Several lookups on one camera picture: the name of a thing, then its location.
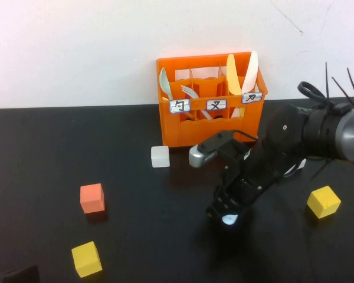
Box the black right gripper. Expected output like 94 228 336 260
206 147 272 225

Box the light blue plastic fork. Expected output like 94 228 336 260
221 214 239 226

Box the yellow plastic knife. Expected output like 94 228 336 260
225 54 242 96

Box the orange plastic cutlery holder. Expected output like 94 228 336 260
156 51 268 147

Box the plain yellow foam cube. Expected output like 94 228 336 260
71 241 103 278

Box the white foam cube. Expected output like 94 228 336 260
150 146 171 168

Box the yellow cube with chipped face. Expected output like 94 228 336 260
306 185 342 219

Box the salmon orange foam cube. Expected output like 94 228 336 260
80 183 106 214

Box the paper label for forks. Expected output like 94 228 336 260
206 98 227 111

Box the paper label for knives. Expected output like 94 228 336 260
241 91 263 104

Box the paper label for spoons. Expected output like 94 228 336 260
168 98 191 114

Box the white plastic fork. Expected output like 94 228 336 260
180 84 215 120

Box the cream white plastic knife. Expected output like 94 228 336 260
230 51 259 119

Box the white plastic spoon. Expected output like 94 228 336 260
159 67 194 119

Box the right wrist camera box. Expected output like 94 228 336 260
188 130 248 168

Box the white USB wall charger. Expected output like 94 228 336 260
284 159 307 177

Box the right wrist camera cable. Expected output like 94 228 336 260
234 81 334 141

